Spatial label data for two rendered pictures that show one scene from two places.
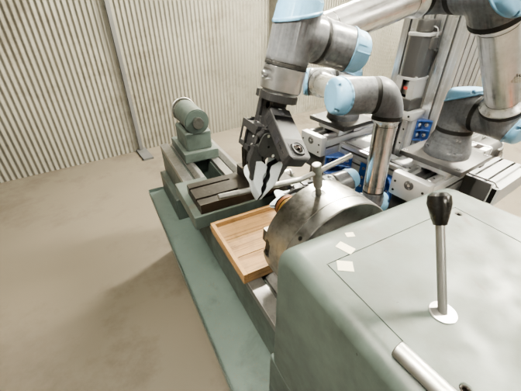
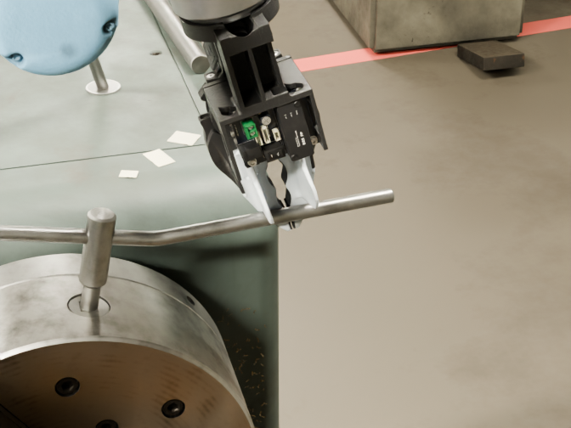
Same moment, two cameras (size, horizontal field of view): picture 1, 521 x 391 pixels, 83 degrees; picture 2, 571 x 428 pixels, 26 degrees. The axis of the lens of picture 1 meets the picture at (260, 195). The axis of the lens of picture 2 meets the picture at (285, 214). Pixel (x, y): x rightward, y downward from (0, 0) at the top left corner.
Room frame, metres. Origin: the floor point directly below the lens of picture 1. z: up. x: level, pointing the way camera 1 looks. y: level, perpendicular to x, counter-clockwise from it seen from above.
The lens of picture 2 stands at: (1.35, 0.20, 1.81)
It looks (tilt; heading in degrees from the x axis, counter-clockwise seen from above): 31 degrees down; 194
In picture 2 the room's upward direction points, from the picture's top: straight up
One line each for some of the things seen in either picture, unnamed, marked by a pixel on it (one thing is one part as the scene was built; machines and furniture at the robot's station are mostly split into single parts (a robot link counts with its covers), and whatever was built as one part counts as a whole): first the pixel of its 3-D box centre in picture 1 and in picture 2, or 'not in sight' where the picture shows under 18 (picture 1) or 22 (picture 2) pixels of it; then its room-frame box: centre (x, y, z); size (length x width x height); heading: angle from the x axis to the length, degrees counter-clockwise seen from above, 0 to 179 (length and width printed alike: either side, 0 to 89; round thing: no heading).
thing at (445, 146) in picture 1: (450, 140); not in sight; (0.99, -0.68, 1.21); 0.15 x 0.15 x 0.10
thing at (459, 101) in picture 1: (464, 107); not in sight; (0.99, -0.68, 1.33); 0.13 x 0.12 x 0.14; 25
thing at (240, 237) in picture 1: (269, 234); not in sight; (0.86, -0.03, 0.88); 0.36 x 0.30 x 0.04; 118
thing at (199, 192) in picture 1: (241, 185); not in sight; (1.11, 0.08, 0.95); 0.43 x 0.18 x 0.04; 118
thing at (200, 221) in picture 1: (240, 189); not in sight; (1.16, 0.09, 0.89); 0.53 x 0.30 x 0.06; 118
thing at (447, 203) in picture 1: (439, 207); not in sight; (0.34, -0.25, 1.38); 0.04 x 0.03 x 0.05; 28
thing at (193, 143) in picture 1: (191, 128); not in sight; (1.67, 0.40, 1.01); 0.30 x 0.20 x 0.29; 28
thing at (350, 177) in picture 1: (342, 181); not in sight; (0.93, -0.30, 1.08); 0.11 x 0.08 x 0.09; 118
